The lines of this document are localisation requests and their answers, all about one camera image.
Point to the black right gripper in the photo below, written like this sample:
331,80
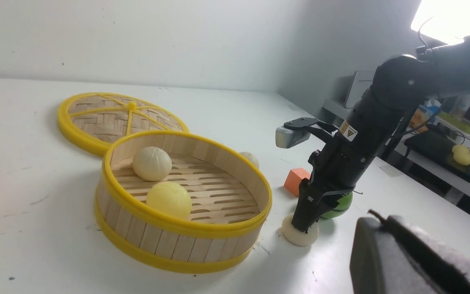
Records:
335,172

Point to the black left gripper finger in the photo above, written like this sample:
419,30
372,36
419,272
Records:
391,256

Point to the white bun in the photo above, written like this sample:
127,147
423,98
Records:
152,164
251,158
296,237

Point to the yellow bun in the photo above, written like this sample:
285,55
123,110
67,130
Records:
461,155
171,199

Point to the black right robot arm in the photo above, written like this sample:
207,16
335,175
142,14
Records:
399,86

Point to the yellow bamboo steamer tray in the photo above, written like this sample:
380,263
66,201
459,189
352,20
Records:
231,200

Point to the black tray on shelf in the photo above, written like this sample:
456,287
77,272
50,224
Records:
438,148

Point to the yellow woven steamer lid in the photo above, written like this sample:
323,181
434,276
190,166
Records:
93,121

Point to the orange cube block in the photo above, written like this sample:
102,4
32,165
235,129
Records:
293,180

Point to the green toy melon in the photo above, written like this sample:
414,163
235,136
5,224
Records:
343,205

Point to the yellow bun on shelf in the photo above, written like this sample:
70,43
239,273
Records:
461,155

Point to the white box on shelf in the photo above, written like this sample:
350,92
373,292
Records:
361,82

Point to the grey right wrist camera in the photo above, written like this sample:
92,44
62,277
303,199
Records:
290,134

